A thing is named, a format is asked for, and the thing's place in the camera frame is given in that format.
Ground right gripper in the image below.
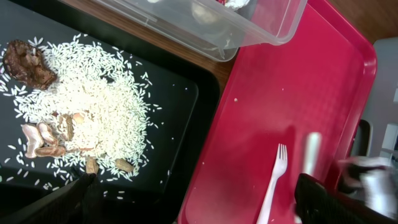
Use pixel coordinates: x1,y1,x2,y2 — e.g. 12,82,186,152
338,156,397,218

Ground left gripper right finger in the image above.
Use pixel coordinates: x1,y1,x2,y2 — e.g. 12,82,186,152
294,173,395,224

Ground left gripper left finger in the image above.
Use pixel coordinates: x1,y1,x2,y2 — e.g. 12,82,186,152
1,174,104,224

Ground white plastic fork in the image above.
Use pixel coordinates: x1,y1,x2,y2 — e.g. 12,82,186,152
256,144,288,224

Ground white plastic spoon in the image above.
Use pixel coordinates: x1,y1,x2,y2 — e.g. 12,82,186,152
303,132,322,175

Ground rice and meat leftovers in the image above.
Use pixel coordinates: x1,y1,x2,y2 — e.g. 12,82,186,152
1,34,159,200

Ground white napkin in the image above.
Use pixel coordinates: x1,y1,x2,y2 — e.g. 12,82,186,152
224,0,250,11

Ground grey dishwasher rack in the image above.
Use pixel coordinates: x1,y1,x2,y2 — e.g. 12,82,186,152
351,37,397,166

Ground black waste tray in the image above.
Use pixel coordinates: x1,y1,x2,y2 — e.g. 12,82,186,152
1,1,220,223

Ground clear plastic waste bin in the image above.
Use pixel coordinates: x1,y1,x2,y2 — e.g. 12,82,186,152
99,0,307,62

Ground red serving tray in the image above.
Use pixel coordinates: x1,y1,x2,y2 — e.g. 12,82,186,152
178,1,377,223

